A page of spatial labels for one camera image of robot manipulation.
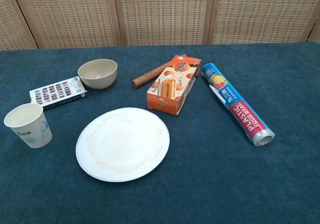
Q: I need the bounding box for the orange snack box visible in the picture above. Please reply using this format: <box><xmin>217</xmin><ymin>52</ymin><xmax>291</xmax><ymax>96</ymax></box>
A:
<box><xmin>146</xmin><ymin>54</ymin><xmax>202</xmax><ymax>116</ymax></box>

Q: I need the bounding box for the beige bowl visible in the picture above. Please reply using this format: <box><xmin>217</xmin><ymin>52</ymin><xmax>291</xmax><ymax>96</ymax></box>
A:
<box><xmin>77</xmin><ymin>58</ymin><xmax>118</xmax><ymax>91</ymax></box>

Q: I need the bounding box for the blue plastic food wrap roll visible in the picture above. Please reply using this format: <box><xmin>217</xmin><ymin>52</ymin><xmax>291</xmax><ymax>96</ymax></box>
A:
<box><xmin>201</xmin><ymin>62</ymin><xmax>276</xmax><ymax>148</ymax></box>

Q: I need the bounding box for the woven folding screen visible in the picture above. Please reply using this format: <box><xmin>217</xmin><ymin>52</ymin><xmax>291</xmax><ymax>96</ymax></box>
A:
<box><xmin>0</xmin><ymin>0</ymin><xmax>320</xmax><ymax>52</ymax></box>

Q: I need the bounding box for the white paper cup blue print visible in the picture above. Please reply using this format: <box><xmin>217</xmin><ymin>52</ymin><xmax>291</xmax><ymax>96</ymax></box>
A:
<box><xmin>3</xmin><ymin>103</ymin><xmax>53</xmax><ymax>149</ymax></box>

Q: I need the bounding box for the white paper plate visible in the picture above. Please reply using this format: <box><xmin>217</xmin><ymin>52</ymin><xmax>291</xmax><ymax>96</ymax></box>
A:
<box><xmin>75</xmin><ymin>107</ymin><xmax>171</xmax><ymax>183</ymax></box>

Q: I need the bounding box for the white box with picture grid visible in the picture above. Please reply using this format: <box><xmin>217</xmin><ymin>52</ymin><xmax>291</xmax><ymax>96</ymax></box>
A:
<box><xmin>29</xmin><ymin>76</ymin><xmax>89</xmax><ymax>112</ymax></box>

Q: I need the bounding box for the teal table cloth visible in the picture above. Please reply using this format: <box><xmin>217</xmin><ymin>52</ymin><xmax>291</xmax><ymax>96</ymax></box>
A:
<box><xmin>0</xmin><ymin>41</ymin><xmax>320</xmax><ymax>224</ymax></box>

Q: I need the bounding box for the brown wooden rolling pin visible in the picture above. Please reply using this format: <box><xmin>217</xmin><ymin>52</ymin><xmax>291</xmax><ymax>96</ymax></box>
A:
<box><xmin>132</xmin><ymin>54</ymin><xmax>188</xmax><ymax>88</ymax></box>

